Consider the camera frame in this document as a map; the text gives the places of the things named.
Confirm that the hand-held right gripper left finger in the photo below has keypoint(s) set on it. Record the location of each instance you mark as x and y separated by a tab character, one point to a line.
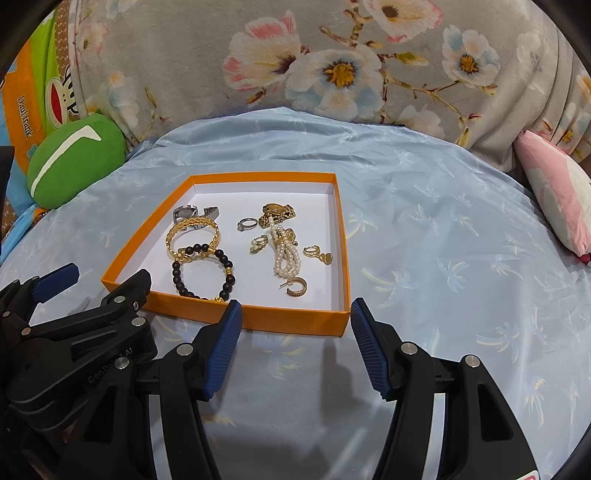
226	350

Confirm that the gold and black watch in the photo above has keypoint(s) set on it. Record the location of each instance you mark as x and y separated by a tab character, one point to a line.
277	210

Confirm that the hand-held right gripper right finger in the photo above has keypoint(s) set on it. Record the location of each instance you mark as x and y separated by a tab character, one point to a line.
364	350

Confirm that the grey floral blanket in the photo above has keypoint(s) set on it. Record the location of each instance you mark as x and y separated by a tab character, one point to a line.
184	69

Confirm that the small gold hoop earring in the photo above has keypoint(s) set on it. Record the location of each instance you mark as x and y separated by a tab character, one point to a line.
307	251

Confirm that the pink pillow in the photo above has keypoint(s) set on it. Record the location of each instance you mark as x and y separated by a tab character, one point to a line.
554	194

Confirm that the orange jewelry box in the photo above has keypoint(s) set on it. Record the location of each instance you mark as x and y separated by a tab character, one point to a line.
221	203

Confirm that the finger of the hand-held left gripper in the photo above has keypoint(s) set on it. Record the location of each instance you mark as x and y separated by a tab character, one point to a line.
134	290
55	279

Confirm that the gold bangle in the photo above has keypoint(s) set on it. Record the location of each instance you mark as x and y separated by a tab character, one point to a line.
194	223

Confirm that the green plush cushion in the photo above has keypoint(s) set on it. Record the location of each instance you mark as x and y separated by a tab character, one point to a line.
78	161

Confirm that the light blue satin cloth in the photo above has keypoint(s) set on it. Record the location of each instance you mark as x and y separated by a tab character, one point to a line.
461	230

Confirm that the silver watch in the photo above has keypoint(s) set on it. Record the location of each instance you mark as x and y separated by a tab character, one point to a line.
184	213

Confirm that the gold disc earring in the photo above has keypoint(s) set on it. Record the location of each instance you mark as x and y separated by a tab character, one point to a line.
328	257

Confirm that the large gold hoop earring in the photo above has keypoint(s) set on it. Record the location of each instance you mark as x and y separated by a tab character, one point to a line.
302	286

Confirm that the cartoon printed cloth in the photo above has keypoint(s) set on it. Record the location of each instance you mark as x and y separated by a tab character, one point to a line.
37	101

